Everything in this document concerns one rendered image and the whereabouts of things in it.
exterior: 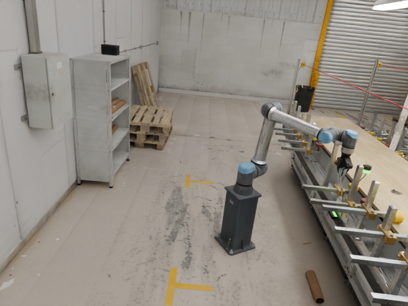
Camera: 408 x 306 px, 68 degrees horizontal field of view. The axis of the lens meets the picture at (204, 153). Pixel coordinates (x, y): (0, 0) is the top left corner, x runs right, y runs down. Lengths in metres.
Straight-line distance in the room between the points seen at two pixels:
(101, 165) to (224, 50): 6.67
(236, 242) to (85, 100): 2.27
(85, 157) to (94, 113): 0.58
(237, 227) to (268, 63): 7.56
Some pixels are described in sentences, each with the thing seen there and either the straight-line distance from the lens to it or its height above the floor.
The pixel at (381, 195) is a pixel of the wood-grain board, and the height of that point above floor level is 0.90.
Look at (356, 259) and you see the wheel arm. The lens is 1.84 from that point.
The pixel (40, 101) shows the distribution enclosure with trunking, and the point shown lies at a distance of 2.93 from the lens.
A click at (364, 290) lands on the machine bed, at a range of 2.94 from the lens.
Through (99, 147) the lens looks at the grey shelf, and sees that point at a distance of 3.88.
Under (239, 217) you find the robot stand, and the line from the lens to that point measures 2.91.
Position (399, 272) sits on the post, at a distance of 2.05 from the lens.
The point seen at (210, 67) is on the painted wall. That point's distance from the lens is 9.83.
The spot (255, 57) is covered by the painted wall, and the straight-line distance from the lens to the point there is 9.89.
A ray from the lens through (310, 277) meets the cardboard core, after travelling 3.01.
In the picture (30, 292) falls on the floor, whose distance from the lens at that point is 2.88.
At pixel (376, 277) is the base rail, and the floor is 0.70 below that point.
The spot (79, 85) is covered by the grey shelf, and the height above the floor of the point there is 1.26.
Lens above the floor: 1.98
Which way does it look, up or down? 22 degrees down
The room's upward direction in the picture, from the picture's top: 6 degrees clockwise
